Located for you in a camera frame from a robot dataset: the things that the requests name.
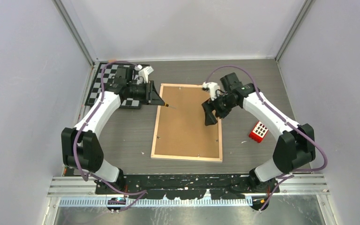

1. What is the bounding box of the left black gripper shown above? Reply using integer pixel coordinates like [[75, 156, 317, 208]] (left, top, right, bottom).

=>
[[127, 80, 165, 106]]

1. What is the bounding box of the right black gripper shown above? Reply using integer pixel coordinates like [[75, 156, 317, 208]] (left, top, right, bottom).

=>
[[202, 92, 238, 126]]

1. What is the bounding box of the white wooden photo frame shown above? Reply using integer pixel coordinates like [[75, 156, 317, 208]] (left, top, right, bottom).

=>
[[150, 83, 224, 163]]

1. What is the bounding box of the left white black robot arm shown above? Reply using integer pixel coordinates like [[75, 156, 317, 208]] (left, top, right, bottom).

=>
[[61, 65, 166, 194]]

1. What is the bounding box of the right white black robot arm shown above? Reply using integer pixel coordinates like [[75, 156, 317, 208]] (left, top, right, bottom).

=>
[[202, 73, 315, 192]]

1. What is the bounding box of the red bit holder box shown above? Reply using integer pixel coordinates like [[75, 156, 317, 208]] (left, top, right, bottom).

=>
[[248, 121, 268, 143]]

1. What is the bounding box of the black white checkerboard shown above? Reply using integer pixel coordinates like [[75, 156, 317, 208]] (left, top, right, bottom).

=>
[[84, 62, 143, 107]]

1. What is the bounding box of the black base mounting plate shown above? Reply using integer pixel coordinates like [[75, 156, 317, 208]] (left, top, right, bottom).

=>
[[95, 173, 278, 200]]

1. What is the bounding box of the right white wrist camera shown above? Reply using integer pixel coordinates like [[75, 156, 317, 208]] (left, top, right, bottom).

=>
[[202, 82, 219, 101]]

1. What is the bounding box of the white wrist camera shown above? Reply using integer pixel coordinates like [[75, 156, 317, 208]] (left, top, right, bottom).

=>
[[202, 82, 219, 101], [135, 64, 154, 83]]

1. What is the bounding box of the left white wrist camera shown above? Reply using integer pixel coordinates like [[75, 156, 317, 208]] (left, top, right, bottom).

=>
[[135, 64, 154, 83]]

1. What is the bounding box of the aluminium rail profile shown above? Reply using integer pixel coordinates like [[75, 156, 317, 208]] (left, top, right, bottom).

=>
[[48, 173, 329, 208]]

